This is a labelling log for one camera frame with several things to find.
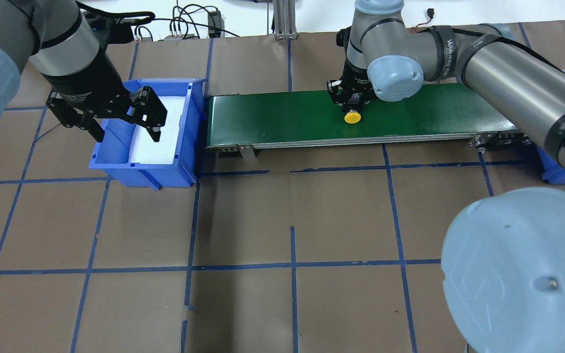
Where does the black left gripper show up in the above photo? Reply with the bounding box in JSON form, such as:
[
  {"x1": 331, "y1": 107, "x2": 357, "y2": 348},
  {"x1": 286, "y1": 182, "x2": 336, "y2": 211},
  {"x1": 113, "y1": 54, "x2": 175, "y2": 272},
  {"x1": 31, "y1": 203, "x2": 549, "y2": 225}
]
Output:
[{"x1": 46, "y1": 51, "x2": 167, "y2": 143}]

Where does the green conveyor belt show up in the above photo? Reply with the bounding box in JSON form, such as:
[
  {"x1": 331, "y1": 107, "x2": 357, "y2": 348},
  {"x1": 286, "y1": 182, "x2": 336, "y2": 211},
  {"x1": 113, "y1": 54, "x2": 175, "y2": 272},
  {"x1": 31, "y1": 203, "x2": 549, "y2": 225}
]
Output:
[{"x1": 206, "y1": 83, "x2": 531, "y2": 155}]

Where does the white foam pad left bin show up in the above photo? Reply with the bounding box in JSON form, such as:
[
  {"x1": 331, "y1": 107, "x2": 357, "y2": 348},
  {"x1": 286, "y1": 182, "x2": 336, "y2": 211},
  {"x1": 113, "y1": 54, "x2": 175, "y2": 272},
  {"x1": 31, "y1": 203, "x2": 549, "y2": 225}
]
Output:
[{"x1": 128, "y1": 96, "x2": 185, "y2": 165}]

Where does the blue left plastic bin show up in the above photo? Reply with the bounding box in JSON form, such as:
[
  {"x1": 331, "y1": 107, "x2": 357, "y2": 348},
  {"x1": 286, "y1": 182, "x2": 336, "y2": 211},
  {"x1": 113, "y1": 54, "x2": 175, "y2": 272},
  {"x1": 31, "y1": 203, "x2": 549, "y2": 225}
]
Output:
[{"x1": 88, "y1": 77, "x2": 206, "y2": 190}]

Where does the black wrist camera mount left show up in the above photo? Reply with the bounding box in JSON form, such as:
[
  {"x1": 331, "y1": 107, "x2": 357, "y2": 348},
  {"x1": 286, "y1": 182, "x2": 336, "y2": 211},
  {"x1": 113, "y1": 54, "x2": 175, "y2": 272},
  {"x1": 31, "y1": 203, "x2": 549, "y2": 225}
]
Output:
[{"x1": 76, "y1": 0, "x2": 156, "y2": 45}]

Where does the yellow push button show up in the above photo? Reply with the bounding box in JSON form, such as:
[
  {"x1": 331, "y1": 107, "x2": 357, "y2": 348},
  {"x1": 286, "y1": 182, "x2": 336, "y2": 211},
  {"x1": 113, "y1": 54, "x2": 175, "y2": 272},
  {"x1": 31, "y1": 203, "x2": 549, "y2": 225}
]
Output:
[{"x1": 342, "y1": 102, "x2": 363, "y2": 125}]

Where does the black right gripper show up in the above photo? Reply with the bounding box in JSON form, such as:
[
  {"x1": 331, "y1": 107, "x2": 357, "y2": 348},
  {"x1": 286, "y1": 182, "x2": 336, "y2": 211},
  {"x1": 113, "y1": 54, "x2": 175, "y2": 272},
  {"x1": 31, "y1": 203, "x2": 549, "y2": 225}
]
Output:
[{"x1": 327, "y1": 58, "x2": 378, "y2": 109}]

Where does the red black wire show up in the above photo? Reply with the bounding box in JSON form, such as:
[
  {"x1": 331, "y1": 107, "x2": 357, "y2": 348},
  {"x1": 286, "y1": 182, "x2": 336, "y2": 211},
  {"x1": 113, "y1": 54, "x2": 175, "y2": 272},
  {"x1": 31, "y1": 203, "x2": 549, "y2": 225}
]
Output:
[{"x1": 408, "y1": 9, "x2": 435, "y2": 35}]

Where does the aluminium frame post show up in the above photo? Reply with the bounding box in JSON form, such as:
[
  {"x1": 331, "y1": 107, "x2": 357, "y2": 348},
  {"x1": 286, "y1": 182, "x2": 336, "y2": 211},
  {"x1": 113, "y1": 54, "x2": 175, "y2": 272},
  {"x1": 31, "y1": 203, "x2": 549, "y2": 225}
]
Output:
[{"x1": 271, "y1": 0, "x2": 298, "y2": 41}]

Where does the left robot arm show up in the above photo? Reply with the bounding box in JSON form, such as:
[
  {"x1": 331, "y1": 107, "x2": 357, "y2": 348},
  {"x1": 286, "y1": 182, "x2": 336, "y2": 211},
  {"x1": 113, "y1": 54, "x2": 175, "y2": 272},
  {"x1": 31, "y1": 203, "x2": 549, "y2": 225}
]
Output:
[{"x1": 0, "y1": 0, "x2": 168, "y2": 142}]

